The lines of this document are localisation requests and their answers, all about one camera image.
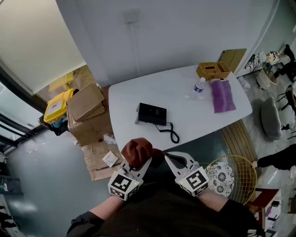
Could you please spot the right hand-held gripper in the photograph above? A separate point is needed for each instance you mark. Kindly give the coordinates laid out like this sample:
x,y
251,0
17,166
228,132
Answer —
x,y
194,181

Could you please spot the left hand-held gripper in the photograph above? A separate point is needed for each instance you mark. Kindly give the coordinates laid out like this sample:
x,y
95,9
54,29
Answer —
x,y
123,185

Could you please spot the black device with cable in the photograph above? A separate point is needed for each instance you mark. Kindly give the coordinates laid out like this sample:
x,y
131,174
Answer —
x,y
152,113

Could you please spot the person's left forearm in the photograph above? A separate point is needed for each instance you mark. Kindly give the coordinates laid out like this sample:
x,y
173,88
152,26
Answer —
x,y
106,208

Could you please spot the person's right forearm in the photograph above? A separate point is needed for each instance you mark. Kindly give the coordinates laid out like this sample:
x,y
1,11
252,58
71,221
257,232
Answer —
x,y
212,200

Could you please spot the white paper sheet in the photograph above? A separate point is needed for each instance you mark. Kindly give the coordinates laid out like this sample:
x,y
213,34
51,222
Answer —
x,y
109,159

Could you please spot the flattened cardboard on floor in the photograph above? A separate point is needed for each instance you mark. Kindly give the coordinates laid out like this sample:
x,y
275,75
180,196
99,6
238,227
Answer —
x,y
97,159

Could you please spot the black white floral cushion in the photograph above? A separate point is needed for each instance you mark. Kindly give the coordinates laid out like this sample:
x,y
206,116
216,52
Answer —
x,y
219,179

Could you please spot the person's black shirt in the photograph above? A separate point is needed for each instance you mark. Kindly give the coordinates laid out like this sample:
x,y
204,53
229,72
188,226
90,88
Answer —
x,y
166,213

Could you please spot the large cardboard box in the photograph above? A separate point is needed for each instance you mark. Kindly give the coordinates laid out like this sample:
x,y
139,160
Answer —
x,y
92,129

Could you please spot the wooden slat board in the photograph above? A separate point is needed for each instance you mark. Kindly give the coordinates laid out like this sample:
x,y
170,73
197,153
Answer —
x,y
239,141

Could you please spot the clear plastic water bottle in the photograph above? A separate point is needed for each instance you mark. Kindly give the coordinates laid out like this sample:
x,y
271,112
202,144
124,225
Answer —
x,y
198,89

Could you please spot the purple towel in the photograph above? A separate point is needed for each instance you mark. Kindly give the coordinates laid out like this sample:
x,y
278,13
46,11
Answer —
x,y
223,97

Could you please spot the red wooden stool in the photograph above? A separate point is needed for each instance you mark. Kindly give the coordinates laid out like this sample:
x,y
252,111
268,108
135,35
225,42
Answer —
x,y
266,199

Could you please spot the yellow plastic bin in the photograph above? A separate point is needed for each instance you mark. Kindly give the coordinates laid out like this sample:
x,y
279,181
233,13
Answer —
x,y
56,105

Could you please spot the woven wicker tissue basket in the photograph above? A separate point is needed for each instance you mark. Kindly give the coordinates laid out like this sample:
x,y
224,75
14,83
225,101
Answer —
x,y
212,70

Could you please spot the grey padded seat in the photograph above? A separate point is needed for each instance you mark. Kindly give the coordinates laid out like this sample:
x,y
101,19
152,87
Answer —
x,y
271,118

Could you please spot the white plastic bag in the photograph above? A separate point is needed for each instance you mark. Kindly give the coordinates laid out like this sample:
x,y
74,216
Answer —
x,y
244,82

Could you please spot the flat cardboard sheet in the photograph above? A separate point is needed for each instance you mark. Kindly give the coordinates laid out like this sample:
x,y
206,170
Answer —
x,y
233,59

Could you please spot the white round basket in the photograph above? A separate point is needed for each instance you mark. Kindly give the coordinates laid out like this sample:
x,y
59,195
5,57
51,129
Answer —
x,y
266,78

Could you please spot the white black patterned bag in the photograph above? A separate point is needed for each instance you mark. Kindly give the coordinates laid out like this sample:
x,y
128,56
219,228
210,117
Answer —
x,y
250,62

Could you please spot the grey storage crate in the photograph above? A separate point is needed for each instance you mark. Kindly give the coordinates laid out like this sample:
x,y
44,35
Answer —
x,y
11,185

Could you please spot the dark window frame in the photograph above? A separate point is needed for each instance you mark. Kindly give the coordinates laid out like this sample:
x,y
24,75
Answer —
x,y
14,136

